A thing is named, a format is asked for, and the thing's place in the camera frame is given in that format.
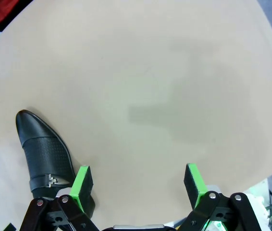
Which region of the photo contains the black leather dress shoe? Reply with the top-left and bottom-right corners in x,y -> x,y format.
15,109 -> 96,214

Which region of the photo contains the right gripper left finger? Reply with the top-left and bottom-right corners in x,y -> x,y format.
19,165 -> 100,231

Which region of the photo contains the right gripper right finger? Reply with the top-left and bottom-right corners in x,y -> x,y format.
178,163 -> 262,231

